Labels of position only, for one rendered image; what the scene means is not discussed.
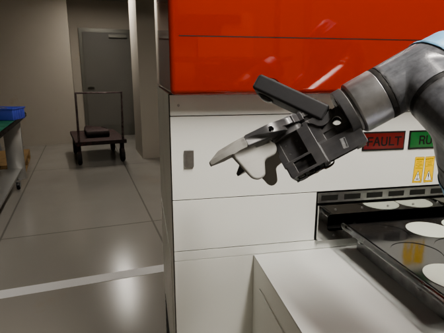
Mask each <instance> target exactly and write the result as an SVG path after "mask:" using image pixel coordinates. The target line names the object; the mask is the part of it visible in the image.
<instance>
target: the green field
mask: <svg viewBox="0 0 444 333"><path fill-rule="evenodd" d="M411 147H433V142H432V138H431V136H430V134H429V133H428V132H427V131H425V132H412V133H411V140H410V148H411Z"/></svg>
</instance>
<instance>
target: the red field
mask: <svg viewBox="0 0 444 333"><path fill-rule="evenodd" d="M365 136H366V138H367V139H368V142H367V143H366V145H365V146H364V149H394V148H403V143H404V132H403V133H365Z"/></svg>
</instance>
